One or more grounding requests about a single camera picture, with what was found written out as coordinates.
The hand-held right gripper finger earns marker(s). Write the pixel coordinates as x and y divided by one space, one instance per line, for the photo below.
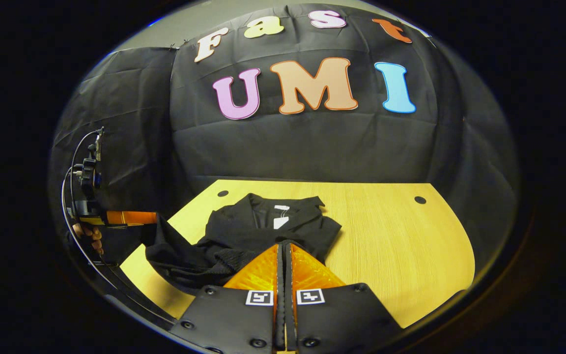
278 273
288 273

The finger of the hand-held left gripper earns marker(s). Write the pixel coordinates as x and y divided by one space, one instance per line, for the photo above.
130 218

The black button cardigan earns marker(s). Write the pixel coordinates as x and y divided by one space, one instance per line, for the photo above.
234 236

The black backdrop cloth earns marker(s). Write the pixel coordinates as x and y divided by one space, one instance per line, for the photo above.
302 142

